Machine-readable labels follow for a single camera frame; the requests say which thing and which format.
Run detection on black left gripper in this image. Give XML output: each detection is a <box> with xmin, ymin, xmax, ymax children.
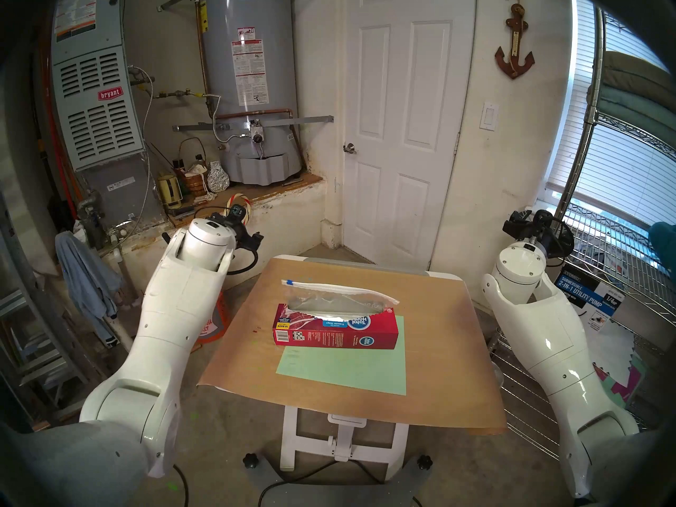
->
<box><xmin>210</xmin><ymin>206</ymin><xmax>264</xmax><ymax>251</ymax></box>

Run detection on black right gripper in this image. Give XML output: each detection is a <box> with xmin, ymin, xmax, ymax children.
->
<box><xmin>503</xmin><ymin>209</ymin><xmax>575</xmax><ymax>258</ymax></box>

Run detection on clear ziplock bag blue slider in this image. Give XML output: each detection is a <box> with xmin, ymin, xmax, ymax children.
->
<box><xmin>281</xmin><ymin>279</ymin><xmax>400</xmax><ymax>314</ymax></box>

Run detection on red freezer bag box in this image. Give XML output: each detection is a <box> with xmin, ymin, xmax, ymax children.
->
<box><xmin>273</xmin><ymin>303</ymin><xmax>398</xmax><ymax>350</ymax></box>

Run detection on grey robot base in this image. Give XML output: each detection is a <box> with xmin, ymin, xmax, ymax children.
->
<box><xmin>244</xmin><ymin>456</ymin><xmax>431</xmax><ymax>507</ymax></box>

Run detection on striped candy cane decoration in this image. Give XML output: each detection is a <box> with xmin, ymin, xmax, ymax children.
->
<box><xmin>224</xmin><ymin>192</ymin><xmax>253</xmax><ymax>221</ymax></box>

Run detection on foil wrapped object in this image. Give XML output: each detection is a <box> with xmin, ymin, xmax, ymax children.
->
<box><xmin>207</xmin><ymin>161</ymin><xmax>231</xmax><ymax>193</ymax></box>

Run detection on utility pump cardboard box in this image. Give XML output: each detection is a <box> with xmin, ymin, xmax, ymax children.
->
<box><xmin>553</xmin><ymin>263</ymin><xmax>626</xmax><ymax>332</ymax></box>

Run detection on orange plastic bucket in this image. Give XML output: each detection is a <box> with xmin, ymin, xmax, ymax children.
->
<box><xmin>195</xmin><ymin>289</ymin><xmax>229</xmax><ymax>344</ymax></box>

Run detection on white window blinds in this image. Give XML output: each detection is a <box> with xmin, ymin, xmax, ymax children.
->
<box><xmin>547</xmin><ymin>0</ymin><xmax>676</xmax><ymax>227</ymax></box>

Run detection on copper water pipe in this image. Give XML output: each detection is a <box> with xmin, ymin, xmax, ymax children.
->
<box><xmin>214</xmin><ymin>108</ymin><xmax>307</xmax><ymax>168</ymax></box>

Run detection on turquoise pillow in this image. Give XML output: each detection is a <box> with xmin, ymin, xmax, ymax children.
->
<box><xmin>649</xmin><ymin>221</ymin><xmax>676</xmax><ymax>274</ymax></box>

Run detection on white jagged paper sheet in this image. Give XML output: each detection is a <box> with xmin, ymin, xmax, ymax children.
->
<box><xmin>581</xmin><ymin>321</ymin><xmax>642</xmax><ymax>385</ymax></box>

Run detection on yellow gas pipe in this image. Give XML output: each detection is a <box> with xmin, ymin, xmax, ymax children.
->
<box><xmin>136</xmin><ymin>89</ymin><xmax>206</xmax><ymax>101</ymax></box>

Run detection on pale green seat cushion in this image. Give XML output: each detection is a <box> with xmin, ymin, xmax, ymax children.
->
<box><xmin>586</xmin><ymin>83</ymin><xmax>676</xmax><ymax>142</ymax></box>

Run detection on white panel door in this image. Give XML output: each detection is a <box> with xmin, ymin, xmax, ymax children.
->
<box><xmin>343</xmin><ymin>0</ymin><xmax>476</xmax><ymax>271</ymax></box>

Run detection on blue hanging cloth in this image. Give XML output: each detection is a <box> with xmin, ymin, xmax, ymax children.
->
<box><xmin>55</xmin><ymin>231</ymin><xmax>125</xmax><ymax>348</ymax></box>

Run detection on grey water heater tank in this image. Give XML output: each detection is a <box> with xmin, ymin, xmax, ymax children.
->
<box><xmin>200</xmin><ymin>0</ymin><xmax>304</xmax><ymax>186</ymax></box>

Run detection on brown board table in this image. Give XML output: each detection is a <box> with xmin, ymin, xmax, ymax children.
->
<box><xmin>197</xmin><ymin>258</ymin><xmax>509</xmax><ymax>436</ymax></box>

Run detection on grey Bryant furnace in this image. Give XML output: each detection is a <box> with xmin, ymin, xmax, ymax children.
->
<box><xmin>51</xmin><ymin>0</ymin><xmax>164</xmax><ymax>227</ymax></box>

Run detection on coloured paper stack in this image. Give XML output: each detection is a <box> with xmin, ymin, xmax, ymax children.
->
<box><xmin>594</xmin><ymin>353</ymin><xmax>655</xmax><ymax>406</ymax></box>

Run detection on pale green paper sheet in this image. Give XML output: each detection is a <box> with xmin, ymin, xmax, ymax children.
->
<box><xmin>276</xmin><ymin>316</ymin><xmax>407</xmax><ymax>396</ymax></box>

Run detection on grey brown seat cushion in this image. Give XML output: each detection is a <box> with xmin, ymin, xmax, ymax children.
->
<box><xmin>602</xmin><ymin>51</ymin><xmax>676</xmax><ymax>97</ymax></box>

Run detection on aluminium ladder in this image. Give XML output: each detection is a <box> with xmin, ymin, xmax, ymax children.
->
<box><xmin>0</xmin><ymin>194</ymin><xmax>90</xmax><ymax>422</ymax></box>

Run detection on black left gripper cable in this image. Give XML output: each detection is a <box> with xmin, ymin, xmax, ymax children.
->
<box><xmin>224</xmin><ymin>246</ymin><xmax>260</xmax><ymax>276</ymax></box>

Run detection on wicker basket with handle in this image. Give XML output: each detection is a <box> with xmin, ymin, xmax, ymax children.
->
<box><xmin>177</xmin><ymin>138</ymin><xmax>209</xmax><ymax>198</ymax></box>

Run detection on chrome wire shelf rack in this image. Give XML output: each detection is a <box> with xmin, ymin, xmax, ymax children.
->
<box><xmin>496</xmin><ymin>7</ymin><xmax>676</xmax><ymax>459</ymax></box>

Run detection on grey metal strap bracket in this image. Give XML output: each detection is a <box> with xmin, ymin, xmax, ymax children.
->
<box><xmin>173</xmin><ymin>115</ymin><xmax>335</xmax><ymax>132</ymax></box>

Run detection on wooden anchor wall decoration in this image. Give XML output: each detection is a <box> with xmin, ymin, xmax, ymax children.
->
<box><xmin>495</xmin><ymin>0</ymin><xmax>536</xmax><ymax>80</ymax></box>

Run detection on white table frame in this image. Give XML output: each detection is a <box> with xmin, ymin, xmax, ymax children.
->
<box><xmin>269</xmin><ymin>254</ymin><xmax>463</xmax><ymax>483</ymax></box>

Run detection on black power cable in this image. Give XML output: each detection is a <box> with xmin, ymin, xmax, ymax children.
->
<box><xmin>172</xmin><ymin>464</ymin><xmax>190</xmax><ymax>507</ymax></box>

